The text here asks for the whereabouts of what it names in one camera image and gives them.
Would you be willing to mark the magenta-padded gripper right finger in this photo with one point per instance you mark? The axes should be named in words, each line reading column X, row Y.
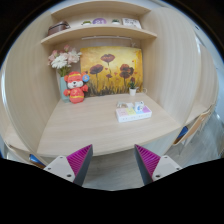
column 166, row 166

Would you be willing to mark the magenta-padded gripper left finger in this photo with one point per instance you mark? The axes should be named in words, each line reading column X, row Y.
column 56, row 166

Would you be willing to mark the wooden chair with blue seat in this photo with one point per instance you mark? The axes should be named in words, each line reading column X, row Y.
column 196, row 125

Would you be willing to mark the pastel coloured power strip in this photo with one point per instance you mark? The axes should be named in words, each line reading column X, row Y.
column 128, row 116

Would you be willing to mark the white plug adapter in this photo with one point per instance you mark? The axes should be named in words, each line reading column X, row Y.
column 122, row 104

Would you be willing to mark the teal vase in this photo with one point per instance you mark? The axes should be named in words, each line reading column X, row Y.
column 62, row 88

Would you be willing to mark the red plush toy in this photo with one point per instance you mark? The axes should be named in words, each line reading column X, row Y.
column 76, row 90

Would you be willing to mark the small plant in white pot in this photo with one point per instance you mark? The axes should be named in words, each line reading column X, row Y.
column 132, row 90

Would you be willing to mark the pink and white flower bouquet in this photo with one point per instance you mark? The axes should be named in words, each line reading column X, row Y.
column 60, row 61

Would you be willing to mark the yellow poppy flower painting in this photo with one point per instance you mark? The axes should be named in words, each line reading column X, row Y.
column 100, row 58

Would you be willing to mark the white light bar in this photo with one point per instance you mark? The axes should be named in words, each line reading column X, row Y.
column 106, row 37

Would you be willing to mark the wooden wall shelf with items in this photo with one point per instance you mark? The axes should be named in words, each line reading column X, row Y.
column 96, row 31

